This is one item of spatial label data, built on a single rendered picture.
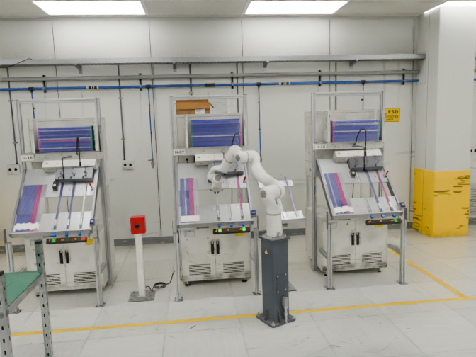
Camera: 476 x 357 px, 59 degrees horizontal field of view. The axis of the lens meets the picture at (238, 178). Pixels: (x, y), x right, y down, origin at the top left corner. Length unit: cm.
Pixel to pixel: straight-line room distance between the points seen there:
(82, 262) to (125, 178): 177
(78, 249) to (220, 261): 138
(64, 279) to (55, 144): 130
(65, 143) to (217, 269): 193
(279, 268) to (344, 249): 126
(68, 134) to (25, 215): 85
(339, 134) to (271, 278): 177
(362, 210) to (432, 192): 212
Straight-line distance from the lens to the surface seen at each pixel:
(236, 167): 414
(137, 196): 583
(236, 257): 429
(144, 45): 582
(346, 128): 449
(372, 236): 461
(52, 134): 440
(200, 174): 416
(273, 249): 335
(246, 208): 396
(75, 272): 444
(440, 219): 627
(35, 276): 218
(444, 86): 614
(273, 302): 350
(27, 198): 431
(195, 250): 424
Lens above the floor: 162
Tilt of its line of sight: 8 degrees down
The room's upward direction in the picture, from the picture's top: 2 degrees counter-clockwise
